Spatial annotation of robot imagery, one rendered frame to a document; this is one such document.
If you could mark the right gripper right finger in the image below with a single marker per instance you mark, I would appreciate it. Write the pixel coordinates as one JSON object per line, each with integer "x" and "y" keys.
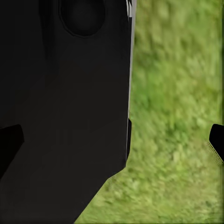
{"x": 217, "y": 139}

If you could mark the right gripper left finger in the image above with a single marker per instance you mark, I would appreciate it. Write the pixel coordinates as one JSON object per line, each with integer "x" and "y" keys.
{"x": 11, "y": 140}

